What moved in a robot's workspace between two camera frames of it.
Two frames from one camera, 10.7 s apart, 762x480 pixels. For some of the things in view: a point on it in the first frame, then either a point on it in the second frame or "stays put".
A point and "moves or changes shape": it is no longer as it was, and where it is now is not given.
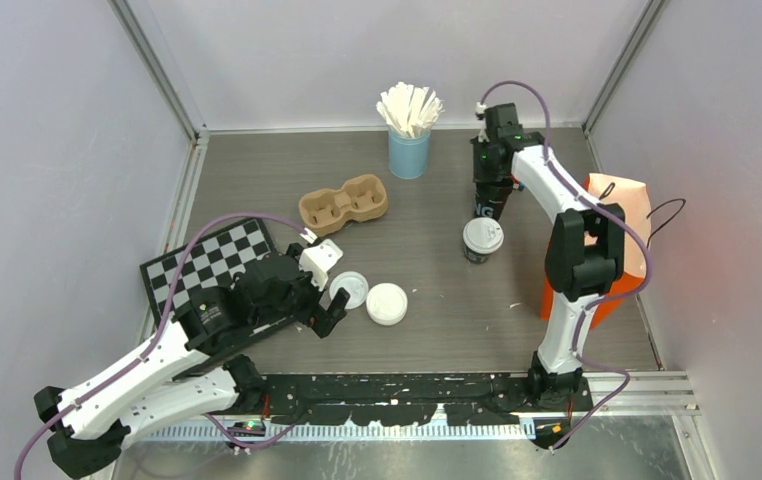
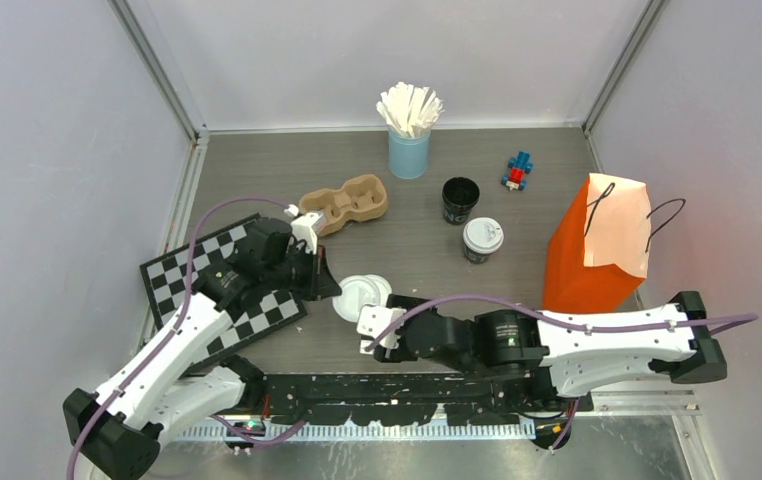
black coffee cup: [491, 195] to [459, 195]
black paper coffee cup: [476, 258] stays put
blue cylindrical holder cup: [409, 157] stays put
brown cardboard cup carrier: [326, 211] stays put
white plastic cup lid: [483, 235] stays put
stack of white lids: [386, 303] moves or changes shape
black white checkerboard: [210, 263] stays put
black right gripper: [477, 170] to [395, 355]
